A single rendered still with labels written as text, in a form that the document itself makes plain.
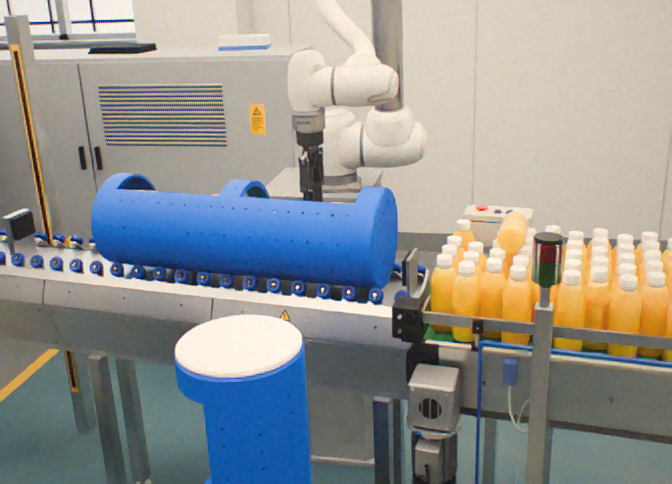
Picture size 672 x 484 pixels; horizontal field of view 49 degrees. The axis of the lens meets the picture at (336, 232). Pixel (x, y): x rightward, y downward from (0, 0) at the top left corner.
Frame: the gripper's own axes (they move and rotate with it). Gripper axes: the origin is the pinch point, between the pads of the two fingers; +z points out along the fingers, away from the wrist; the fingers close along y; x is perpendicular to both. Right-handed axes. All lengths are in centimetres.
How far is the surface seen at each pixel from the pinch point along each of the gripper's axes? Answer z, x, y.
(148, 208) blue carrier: 1.5, -47.0, 11.1
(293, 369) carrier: 19, 16, 59
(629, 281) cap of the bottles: 9, 84, 17
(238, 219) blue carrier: 2.7, -18.0, 11.8
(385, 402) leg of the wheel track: 57, 22, 9
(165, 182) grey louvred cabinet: 36, -130, -129
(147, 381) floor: 118, -118, -75
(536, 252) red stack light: -4, 64, 38
